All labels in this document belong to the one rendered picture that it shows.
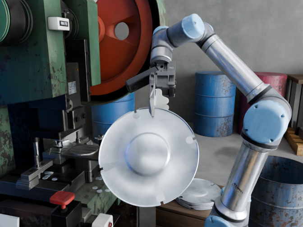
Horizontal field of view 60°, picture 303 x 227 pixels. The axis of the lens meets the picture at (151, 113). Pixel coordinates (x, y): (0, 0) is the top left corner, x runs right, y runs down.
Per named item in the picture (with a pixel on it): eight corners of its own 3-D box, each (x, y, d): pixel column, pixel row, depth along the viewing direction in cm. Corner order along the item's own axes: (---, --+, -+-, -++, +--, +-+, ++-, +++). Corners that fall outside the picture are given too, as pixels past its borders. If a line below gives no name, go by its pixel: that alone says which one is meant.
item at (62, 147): (78, 151, 130) (77, 143, 129) (60, 164, 116) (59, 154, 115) (62, 149, 132) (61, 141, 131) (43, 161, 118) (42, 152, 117)
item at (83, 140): (92, 144, 148) (91, 126, 145) (76, 156, 132) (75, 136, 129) (82, 143, 149) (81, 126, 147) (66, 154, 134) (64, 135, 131)
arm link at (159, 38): (166, 19, 93) (148, 30, 98) (165, 42, 87) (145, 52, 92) (179, 33, 98) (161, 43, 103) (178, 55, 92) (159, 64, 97)
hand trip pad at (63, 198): (77, 212, 90) (76, 192, 89) (67, 223, 85) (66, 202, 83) (60, 208, 92) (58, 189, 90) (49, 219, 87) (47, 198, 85)
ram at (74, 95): (90, 122, 124) (87, 58, 117) (73, 132, 110) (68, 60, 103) (58, 120, 128) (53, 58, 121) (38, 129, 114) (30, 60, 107)
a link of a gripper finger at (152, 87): (153, 95, 78) (155, 72, 82) (148, 95, 78) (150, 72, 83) (154, 104, 82) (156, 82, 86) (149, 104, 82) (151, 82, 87)
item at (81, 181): (110, 158, 143) (110, 148, 142) (62, 205, 101) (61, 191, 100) (62, 152, 151) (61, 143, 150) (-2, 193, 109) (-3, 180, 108)
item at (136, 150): (214, 188, 69) (214, 187, 69) (111, 221, 70) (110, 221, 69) (179, 96, 81) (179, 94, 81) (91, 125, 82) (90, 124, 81)
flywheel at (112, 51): (120, -64, 144) (32, 12, 169) (104, -81, 125) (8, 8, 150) (185, 52, 149) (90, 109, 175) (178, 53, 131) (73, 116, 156)
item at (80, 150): (126, 174, 125) (125, 147, 122) (114, 188, 112) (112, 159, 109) (79, 167, 131) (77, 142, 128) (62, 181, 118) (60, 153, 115)
